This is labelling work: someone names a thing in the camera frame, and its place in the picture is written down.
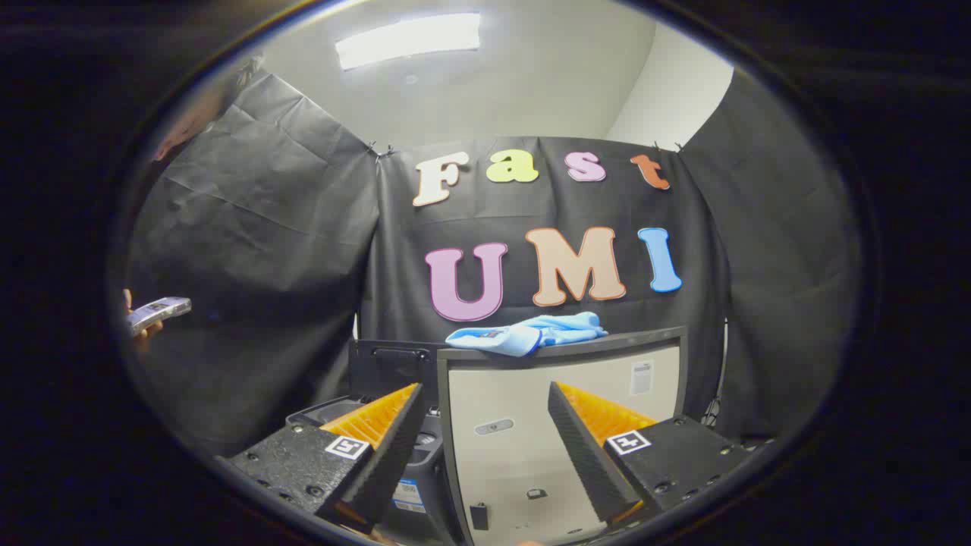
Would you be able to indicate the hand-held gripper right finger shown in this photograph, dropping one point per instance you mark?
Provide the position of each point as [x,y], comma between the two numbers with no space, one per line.
[584,455]

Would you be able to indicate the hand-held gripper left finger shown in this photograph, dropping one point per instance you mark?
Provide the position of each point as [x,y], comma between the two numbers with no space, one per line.
[394,447]

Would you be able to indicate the dark grey washing machine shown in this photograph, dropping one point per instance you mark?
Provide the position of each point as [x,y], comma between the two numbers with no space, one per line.
[425,462]

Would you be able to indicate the light blue garment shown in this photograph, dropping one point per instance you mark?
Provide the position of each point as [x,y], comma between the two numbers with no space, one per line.
[523,334]

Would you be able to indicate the silver handheld device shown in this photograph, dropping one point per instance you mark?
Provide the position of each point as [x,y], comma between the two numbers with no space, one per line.
[159,309]

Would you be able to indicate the black backdrop cloth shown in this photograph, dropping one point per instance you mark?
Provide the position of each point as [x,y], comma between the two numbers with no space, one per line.
[273,227]

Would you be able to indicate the ceiling light panel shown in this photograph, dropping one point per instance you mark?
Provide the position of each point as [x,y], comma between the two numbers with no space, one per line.
[410,38]

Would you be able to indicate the white cabinet with grey frame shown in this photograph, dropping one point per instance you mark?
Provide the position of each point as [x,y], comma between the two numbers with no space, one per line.
[508,394]

